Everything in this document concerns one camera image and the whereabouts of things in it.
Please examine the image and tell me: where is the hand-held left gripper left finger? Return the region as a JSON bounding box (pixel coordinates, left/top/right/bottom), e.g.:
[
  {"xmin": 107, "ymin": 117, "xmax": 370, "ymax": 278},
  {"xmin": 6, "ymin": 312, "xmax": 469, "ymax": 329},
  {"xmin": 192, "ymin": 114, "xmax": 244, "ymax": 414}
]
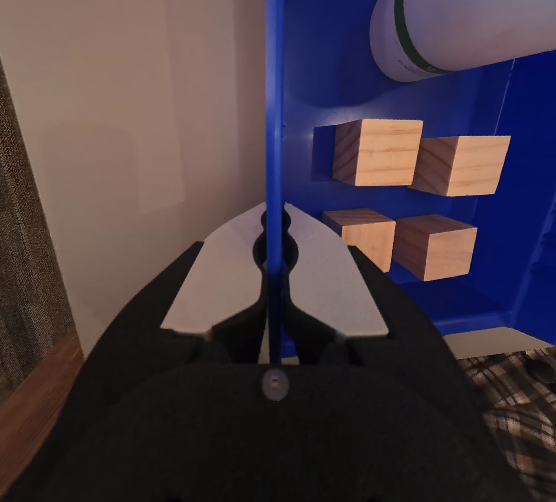
[{"xmin": 159, "ymin": 201, "xmax": 269, "ymax": 364}]

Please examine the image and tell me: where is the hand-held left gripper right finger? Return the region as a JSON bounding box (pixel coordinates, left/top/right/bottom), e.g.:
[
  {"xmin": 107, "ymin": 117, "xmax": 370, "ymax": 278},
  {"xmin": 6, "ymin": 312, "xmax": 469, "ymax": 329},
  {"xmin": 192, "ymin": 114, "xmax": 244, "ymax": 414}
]
[{"xmin": 281, "ymin": 202, "xmax": 390, "ymax": 365}]

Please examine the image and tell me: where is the wooden cube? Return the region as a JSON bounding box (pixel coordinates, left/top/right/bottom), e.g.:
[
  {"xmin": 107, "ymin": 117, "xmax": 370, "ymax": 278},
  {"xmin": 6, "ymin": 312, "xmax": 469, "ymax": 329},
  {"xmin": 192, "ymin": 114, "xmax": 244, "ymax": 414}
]
[
  {"xmin": 332, "ymin": 119, "xmax": 425, "ymax": 187},
  {"xmin": 321, "ymin": 208, "xmax": 397, "ymax": 273},
  {"xmin": 391, "ymin": 214, "xmax": 478, "ymax": 282},
  {"xmin": 408, "ymin": 135, "xmax": 512, "ymax": 198}
]

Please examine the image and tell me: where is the blue plastic bin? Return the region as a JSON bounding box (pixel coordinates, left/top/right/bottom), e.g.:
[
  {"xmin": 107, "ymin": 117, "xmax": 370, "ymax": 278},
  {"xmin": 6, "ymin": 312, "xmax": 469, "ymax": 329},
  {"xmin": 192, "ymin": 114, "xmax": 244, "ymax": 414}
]
[{"xmin": 264, "ymin": 0, "xmax": 556, "ymax": 366}]

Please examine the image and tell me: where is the white paper cup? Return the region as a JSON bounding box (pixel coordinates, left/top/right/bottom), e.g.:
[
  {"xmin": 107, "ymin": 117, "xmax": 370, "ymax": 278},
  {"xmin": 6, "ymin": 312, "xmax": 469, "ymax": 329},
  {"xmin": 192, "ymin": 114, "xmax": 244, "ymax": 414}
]
[{"xmin": 369, "ymin": 0, "xmax": 556, "ymax": 83}]

